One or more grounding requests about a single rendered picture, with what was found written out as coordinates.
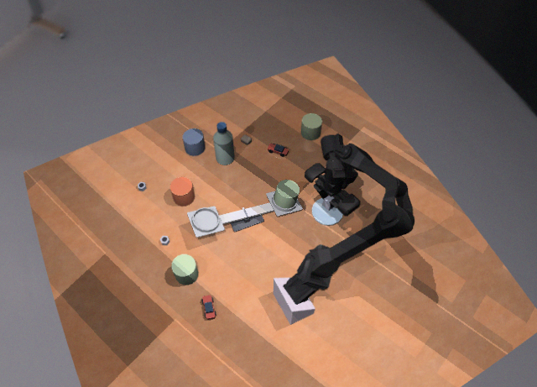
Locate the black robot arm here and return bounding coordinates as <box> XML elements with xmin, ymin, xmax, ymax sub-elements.
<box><xmin>283</xmin><ymin>134</ymin><xmax>414</xmax><ymax>305</ymax></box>

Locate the blue cylinder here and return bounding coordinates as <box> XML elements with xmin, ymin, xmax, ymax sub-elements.
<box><xmin>182</xmin><ymin>128</ymin><xmax>206</xmax><ymax>156</ymax></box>

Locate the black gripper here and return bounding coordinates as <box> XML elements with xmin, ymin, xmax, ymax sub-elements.
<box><xmin>305</xmin><ymin>163</ymin><xmax>361</xmax><ymax>217</ymax></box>

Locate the red toy car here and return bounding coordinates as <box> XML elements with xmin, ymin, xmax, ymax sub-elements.
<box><xmin>202</xmin><ymin>295</ymin><xmax>216</xmax><ymax>320</ymax></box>
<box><xmin>268</xmin><ymin>144</ymin><xmax>289</xmax><ymax>157</ymax></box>

